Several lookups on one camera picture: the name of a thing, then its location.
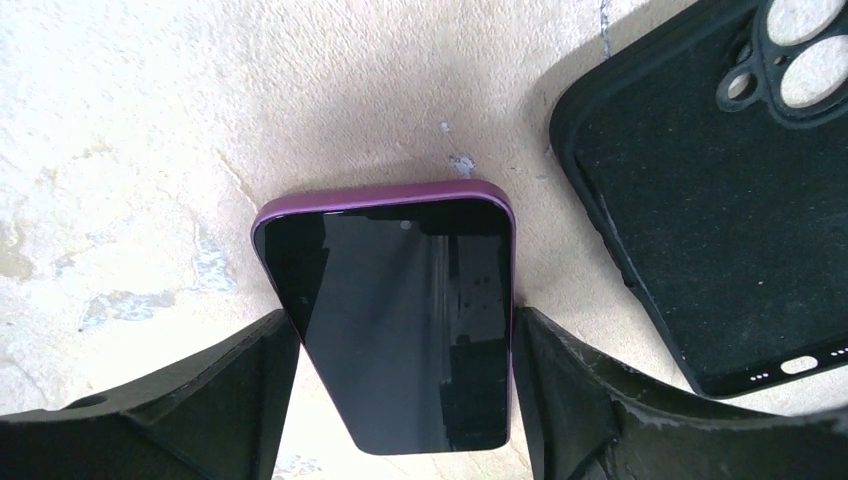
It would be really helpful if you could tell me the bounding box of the purple edged smartphone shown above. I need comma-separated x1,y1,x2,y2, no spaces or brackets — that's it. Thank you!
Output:
251,179,516,456

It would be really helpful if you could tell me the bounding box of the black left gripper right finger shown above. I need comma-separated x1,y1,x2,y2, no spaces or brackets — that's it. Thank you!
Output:
512,307,847,479

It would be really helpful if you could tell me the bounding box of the black phone case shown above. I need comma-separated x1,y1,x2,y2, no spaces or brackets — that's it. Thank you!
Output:
549,1,847,398

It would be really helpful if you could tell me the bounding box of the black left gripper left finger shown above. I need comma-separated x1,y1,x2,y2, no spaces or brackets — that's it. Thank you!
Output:
1,310,300,479

